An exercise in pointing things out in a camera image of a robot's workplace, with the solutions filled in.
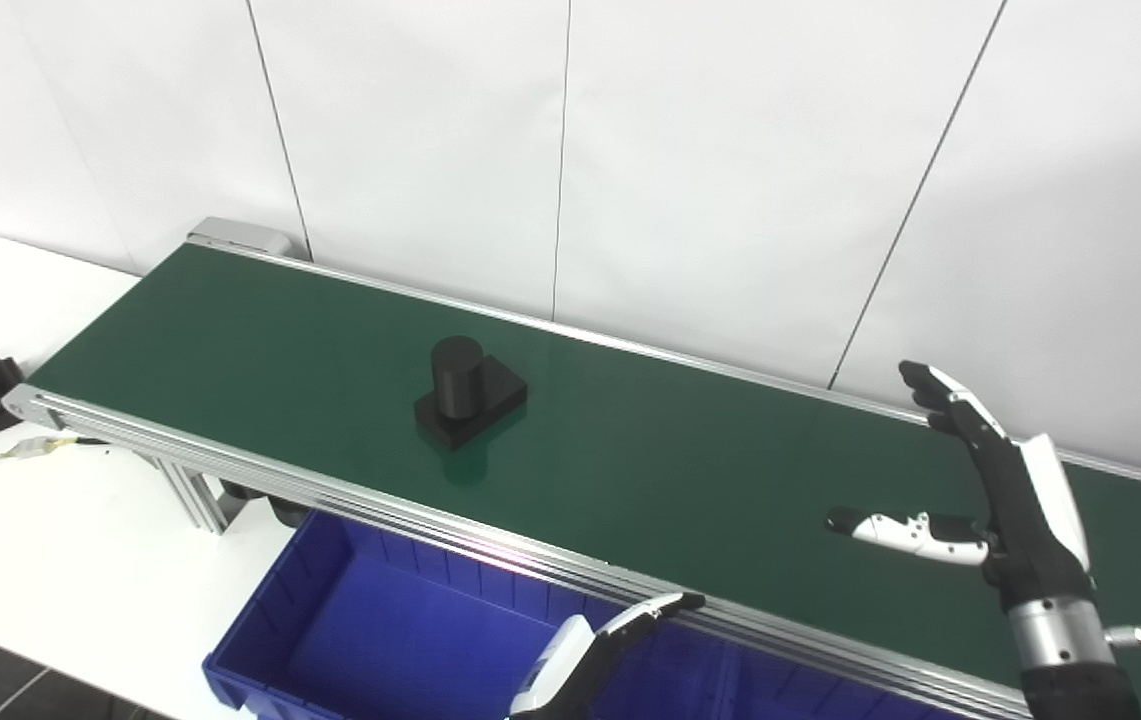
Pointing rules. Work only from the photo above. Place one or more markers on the aluminium conveyor leg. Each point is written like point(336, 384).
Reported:
point(190, 490)

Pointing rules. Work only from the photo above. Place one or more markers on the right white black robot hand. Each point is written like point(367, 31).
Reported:
point(1025, 520)

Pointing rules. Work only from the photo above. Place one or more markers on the grey conveyor end housing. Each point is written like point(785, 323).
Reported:
point(240, 237)

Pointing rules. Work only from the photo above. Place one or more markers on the blue plastic bin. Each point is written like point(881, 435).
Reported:
point(830, 700)
point(380, 640)

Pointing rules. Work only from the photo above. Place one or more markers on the black conveyor underside motor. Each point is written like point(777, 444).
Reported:
point(270, 505)

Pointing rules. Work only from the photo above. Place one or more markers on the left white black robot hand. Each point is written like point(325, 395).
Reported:
point(570, 665)

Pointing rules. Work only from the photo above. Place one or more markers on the green conveyor belt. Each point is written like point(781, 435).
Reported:
point(630, 450)

